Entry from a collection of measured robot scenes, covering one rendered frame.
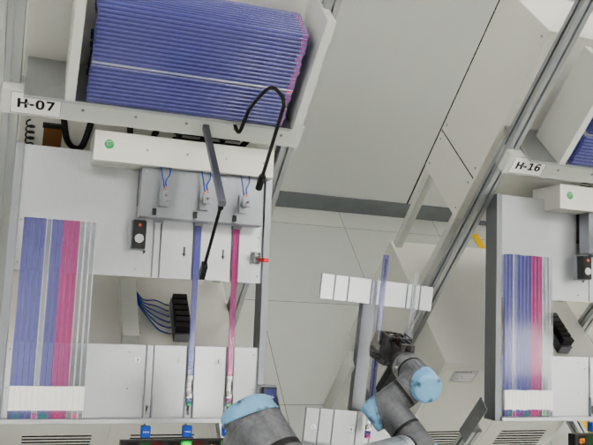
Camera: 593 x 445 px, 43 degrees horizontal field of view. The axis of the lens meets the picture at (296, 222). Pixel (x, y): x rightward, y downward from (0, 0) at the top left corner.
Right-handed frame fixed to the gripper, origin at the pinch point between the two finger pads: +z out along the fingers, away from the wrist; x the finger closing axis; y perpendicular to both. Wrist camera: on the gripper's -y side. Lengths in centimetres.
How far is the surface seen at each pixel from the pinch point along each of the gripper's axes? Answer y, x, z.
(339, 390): -19.4, 3.0, 13.5
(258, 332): -3.4, 31.3, 11.3
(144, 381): -18, 61, 4
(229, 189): 35, 45, 17
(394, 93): 76, -58, 181
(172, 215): 26, 60, 13
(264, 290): 8.4, 31.2, 13.5
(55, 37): 66, 96, 19
